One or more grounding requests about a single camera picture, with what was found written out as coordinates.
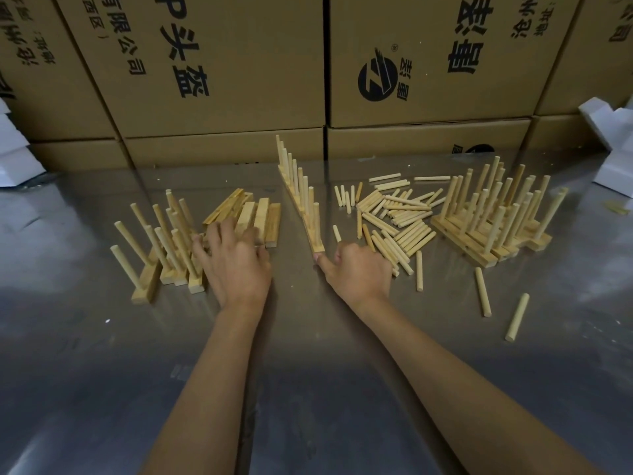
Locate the person's right hand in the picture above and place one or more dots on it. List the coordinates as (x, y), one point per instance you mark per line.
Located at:
(361, 277)

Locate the person's left hand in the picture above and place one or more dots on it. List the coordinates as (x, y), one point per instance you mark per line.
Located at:
(237, 272)

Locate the pile of drilled wooden bars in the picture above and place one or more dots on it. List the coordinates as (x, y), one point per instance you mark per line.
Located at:
(259, 212)

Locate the pile of wooden dowels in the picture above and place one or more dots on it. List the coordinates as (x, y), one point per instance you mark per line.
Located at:
(395, 212)

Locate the person's right forearm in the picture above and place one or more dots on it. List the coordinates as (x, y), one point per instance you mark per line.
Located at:
(470, 390)

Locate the person's left forearm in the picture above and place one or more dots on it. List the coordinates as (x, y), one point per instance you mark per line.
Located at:
(207, 390)

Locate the stack of white foam blocks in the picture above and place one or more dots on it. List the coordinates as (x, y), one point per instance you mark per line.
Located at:
(615, 168)
(15, 163)

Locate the clear tape patch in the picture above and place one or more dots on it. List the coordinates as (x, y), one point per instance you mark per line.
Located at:
(180, 372)

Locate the shiny metal table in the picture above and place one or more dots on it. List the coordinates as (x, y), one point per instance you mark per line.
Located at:
(74, 366)

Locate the stack of brown cardboard boxes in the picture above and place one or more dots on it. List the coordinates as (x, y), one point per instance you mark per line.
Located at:
(237, 69)

